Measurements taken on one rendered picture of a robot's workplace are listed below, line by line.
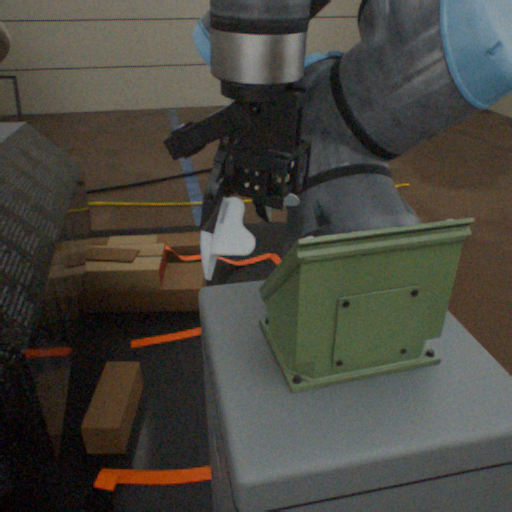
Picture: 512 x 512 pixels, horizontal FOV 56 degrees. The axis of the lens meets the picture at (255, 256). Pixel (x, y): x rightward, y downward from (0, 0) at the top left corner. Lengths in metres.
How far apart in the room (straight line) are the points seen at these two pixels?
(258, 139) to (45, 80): 5.95
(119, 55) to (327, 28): 2.54
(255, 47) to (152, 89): 5.88
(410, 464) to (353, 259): 0.25
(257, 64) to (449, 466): 0.50
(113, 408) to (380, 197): 1.26
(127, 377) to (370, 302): 1.27
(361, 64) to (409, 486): 0.50
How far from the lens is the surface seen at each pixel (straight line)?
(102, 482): 1.59
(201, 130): 0.52
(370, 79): 0.60
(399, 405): 0.66
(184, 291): 2.18
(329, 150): 0.63
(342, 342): 0.62
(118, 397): 1.71
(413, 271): 0.61
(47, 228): 1.56
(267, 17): 0.44
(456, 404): 0.68
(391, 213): 0.59
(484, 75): 0.58
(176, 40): 6.26
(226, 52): 0.46
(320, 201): 0.60
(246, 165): 0.49
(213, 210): 0.50
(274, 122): 0.48
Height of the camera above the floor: 1.31
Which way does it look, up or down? 29 degrees down
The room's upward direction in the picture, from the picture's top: straight up
